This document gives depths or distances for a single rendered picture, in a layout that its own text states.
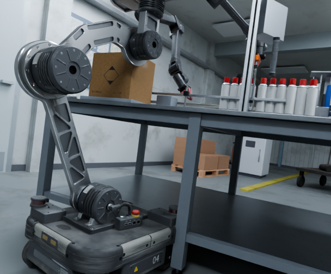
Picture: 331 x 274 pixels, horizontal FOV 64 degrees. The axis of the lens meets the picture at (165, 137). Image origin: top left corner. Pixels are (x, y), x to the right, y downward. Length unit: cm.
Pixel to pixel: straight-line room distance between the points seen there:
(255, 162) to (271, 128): 455
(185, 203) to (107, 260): 47
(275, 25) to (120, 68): 88
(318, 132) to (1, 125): 316
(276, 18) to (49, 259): 160
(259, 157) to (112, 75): 451
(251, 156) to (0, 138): 442
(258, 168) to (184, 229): 450
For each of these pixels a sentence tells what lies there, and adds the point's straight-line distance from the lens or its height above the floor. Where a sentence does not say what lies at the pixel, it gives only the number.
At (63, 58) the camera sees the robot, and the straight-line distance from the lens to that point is 104.
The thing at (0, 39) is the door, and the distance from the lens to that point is 360.
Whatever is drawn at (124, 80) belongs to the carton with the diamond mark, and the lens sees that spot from 155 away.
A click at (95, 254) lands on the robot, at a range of 107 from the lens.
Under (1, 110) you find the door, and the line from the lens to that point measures 355.
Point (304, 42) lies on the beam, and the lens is 645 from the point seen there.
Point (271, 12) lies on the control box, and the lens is 168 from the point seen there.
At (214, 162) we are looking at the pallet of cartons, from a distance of 498.
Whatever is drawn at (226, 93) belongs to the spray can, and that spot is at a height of 98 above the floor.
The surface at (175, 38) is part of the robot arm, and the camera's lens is 205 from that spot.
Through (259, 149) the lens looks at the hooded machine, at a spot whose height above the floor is 59.
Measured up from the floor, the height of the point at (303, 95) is 99.
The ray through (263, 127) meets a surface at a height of 77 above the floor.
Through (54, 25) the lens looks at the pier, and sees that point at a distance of 385.
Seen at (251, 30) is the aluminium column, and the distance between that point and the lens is 163.
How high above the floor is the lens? 70
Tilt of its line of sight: 1 degrees down
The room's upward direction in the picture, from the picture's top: 7 degrees clockwise
